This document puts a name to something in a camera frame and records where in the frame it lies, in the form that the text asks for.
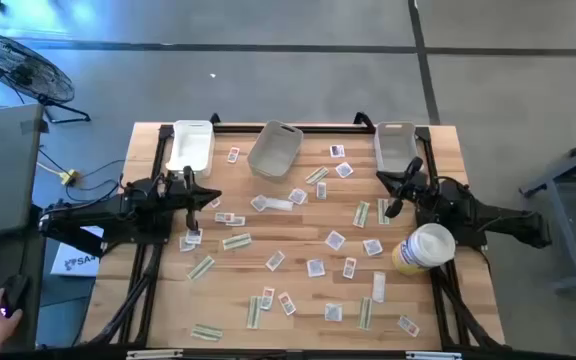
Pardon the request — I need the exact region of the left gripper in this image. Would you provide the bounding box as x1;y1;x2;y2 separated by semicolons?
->
166;165;223;233

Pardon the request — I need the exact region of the blue-grey metal bench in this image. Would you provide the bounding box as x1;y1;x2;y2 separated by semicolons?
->
519;127;576;294

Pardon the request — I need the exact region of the white paper sheet on floor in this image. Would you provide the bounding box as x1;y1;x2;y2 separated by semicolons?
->
50;225;105;278

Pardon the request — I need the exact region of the grey white small packet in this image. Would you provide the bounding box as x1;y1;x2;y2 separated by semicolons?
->
264;250;287;273

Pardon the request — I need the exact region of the dark desk surface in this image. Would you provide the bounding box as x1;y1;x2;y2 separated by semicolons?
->
0;227;48;354

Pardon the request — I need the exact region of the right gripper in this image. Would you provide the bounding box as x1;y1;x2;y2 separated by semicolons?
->
375;156;429;220

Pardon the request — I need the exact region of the yellow wipes canister white lid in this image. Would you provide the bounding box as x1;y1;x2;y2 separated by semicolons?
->
391;222;457;276

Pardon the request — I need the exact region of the black floor fan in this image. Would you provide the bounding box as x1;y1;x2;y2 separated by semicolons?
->
0;31;92;125

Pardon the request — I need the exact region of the grey plastic bin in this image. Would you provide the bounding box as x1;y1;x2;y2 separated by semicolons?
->
373;121;419;174
246;120;304;181

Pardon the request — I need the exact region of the black computer mouse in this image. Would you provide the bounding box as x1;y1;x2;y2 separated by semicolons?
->
0;273;32;319

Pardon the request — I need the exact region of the white plastic bin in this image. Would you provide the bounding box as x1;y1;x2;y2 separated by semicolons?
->
165;119;215;179

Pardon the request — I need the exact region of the silver metal bracket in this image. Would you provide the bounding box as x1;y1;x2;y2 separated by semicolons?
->
406;350;463;360
126;348;184;360

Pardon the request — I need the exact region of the white long packet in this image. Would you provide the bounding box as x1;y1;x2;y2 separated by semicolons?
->
371;271;387;304
265;197;295;212

